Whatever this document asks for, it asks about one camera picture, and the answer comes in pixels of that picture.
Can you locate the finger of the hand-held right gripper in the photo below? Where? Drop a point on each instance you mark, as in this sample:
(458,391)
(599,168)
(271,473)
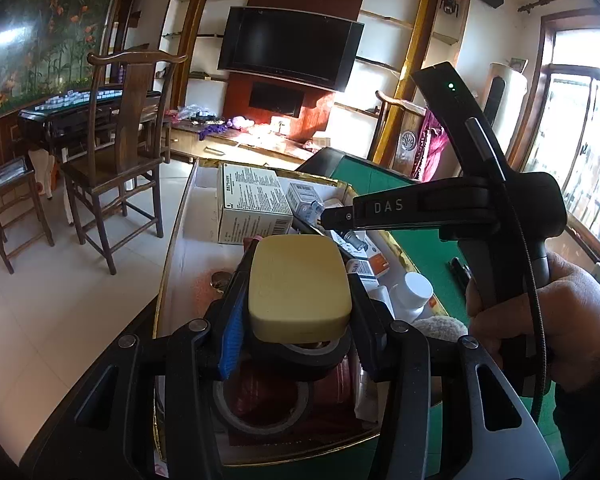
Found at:
(336,218)

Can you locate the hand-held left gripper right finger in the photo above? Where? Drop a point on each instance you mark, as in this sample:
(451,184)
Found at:
(367,340)

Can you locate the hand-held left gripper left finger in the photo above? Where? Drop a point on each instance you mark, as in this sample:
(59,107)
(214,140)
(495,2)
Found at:
(232,330)

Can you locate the silver metal tube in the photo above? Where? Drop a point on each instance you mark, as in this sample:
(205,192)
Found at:
(355,241)

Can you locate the small blue white box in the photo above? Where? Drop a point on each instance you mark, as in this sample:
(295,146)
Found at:
(305,200)

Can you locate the plain white bottle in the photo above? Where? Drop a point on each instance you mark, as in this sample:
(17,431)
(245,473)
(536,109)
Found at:
(380,301)

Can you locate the red cloth pouch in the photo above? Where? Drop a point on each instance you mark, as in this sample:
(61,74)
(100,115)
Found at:
(340,385)

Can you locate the long white orange carton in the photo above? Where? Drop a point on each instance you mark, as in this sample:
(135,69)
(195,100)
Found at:
(377,264)

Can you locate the large white pill bottle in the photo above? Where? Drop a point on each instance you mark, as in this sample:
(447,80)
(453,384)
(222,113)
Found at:
(415,292)

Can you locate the black tape roll red core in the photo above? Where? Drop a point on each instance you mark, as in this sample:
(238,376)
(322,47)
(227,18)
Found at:
(300,357)

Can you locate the black tape roll white core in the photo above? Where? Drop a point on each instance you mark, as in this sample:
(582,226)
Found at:
(225,400)

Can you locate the white foam ball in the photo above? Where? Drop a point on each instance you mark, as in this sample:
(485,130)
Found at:
(440,328)

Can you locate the yellow soap block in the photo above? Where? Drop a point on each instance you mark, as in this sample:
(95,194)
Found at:
(300,285)

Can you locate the black marker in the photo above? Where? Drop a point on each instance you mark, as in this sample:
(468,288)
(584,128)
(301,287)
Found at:
(460,271)

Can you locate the green gold cardboard tray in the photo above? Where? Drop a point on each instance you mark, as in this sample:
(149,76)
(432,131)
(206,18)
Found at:
(190,260)

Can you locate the person's right forearm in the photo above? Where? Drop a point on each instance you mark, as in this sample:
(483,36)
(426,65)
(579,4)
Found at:
(590,425)

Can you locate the person's right hand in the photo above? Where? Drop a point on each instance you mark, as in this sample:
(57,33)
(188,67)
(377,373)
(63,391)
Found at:
(585,325)

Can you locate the large white box green print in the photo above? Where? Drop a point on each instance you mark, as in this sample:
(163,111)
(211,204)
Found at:
(252,205)

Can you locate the magenta cloth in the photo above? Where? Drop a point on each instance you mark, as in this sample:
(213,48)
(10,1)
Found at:
(432,155)

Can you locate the white standing air conditioner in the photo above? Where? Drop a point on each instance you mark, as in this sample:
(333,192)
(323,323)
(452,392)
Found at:
(510,105)

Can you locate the wooden chair with medallion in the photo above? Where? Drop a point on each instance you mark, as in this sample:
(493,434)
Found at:
(405,135)

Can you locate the black electric fireplace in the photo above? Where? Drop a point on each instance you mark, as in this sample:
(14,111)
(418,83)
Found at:
(277,100)

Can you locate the low wooden cabinet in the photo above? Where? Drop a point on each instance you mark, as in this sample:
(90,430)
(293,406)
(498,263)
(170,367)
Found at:
(220,147)

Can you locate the purple plastic trinkets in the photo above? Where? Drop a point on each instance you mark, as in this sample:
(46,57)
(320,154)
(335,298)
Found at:
(210,127)

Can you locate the black flat television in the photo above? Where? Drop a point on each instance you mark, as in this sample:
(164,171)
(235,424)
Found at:
(290,47)

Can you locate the dark wooden armchair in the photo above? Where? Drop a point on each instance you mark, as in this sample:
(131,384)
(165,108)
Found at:
(120,160)

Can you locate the wooden curtain rod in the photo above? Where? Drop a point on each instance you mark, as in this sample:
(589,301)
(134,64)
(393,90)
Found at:
(550,1)

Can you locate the white orange bag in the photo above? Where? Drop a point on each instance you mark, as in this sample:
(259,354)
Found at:
(45,175)

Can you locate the small wooden chair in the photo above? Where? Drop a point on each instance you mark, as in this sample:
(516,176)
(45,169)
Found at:
(10,185)

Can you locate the dark mahjong table with tiles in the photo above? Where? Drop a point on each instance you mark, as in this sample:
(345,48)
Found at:
(80,112)

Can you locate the large wooden frame window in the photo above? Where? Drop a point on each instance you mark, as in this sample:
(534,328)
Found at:
(580,135)

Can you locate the small picture frame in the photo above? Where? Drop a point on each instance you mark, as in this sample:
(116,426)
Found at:
(517,65)

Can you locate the wooden wall shelf unit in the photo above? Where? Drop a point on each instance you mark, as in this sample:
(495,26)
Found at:
(395,35)

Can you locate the red black wall ornament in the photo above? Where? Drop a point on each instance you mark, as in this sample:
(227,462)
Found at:
(450,2)

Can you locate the flower wall painting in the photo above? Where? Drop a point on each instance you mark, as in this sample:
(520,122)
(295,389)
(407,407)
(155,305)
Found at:
(40,30)

